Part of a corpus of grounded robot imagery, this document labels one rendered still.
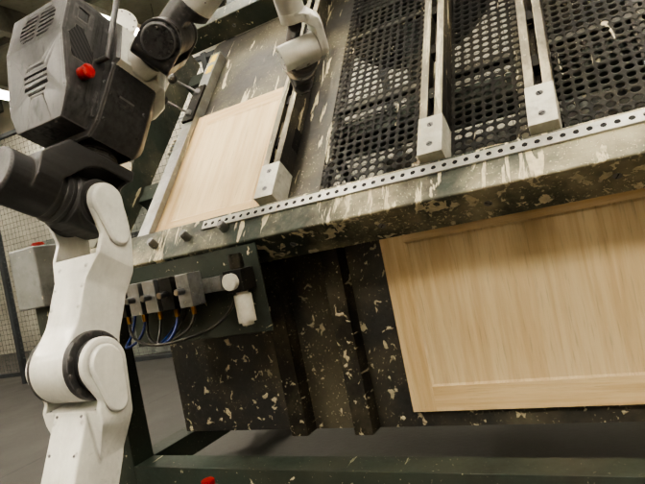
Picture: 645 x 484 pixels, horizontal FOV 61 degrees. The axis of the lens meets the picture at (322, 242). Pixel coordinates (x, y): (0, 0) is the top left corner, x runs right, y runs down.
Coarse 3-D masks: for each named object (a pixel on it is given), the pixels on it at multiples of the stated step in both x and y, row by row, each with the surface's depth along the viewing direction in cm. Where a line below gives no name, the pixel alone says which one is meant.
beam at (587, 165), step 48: (576, 144) 111; (624, 144) 106; (384, 192) 130; (432, 192) 123; (480, 192) 118; (528, 192) 116; (576, 192) 114; (144, 240) 171; (192, 240) 158; (240, 240) 147; (288, 240) 143; (336, 240) 140
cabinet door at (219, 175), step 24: (264, 96) 191; (216, 120) 199; (240, 120) 191; (264, 120) 183; (192, 144) 197; (216, 144) 190; (240, 144) 182; (264, 144) 175; (192, 168) 188; (216, 168) 181; (240, 168) 173; (192, 192) 179; (216, 192) 172; (240, 192) 166; (168, 216) 178; (192, 216) 171; (216, 216) 164
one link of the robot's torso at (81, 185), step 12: (84, 180) 119; (96, 180) 121; (84, 192) 118; (72, 204) 115; (84, 204) 117; (60, 216) 115; (72, 216) 116; (84, 216) 117; (60, 228) 119; (72, 228) 119; (84, 228) 120; (96, 228) 120
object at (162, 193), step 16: (208, 64) 225; (208, 80) 216; (208, 96) 214; (192, 128) 202; (176, 144) 199; (176, 160) 192; (176, 176) 190; (160, 192) 185; (160, 208) 180; (144, 224) 178
